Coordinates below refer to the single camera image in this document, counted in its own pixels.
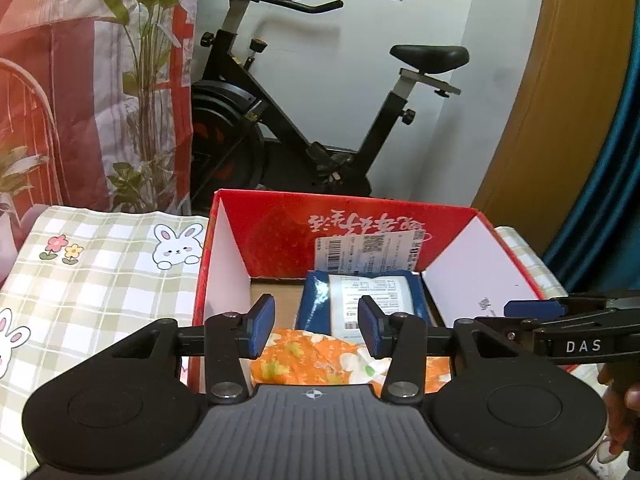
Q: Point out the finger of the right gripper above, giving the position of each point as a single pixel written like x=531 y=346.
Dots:
x=553 y=308
x=517 y=330

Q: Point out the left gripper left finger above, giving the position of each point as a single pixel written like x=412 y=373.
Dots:
x=229 y=338

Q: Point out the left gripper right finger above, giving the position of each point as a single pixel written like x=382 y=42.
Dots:
x=400 y=337

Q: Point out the person's right hand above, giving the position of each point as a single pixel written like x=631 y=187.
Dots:
x=623 y=409

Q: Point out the teal curtain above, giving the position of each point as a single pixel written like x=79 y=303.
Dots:
x=597 y=247

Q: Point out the orange floral cloth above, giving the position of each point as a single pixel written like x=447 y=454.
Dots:
x=297 y=357

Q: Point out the blue packaged item with label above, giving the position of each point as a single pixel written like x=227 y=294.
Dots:
x=329 y=305

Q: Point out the red strawberry cardboard box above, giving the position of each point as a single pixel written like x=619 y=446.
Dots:
x=266 y=242

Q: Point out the black exercise bike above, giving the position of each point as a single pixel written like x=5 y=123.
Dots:
x=331 y=72

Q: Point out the wooden door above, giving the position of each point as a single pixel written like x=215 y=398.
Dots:
x=560 y=118

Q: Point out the red printed backdrop cloth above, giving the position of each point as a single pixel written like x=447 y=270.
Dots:
x=95 y=109

